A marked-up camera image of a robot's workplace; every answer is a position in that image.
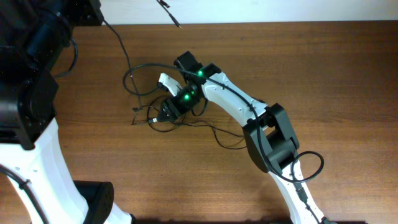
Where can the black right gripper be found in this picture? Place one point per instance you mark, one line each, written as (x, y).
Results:
(170, 111)

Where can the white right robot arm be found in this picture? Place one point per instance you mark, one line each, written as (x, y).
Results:
(270, 138)

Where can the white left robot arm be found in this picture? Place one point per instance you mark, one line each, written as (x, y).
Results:
(33, 35)

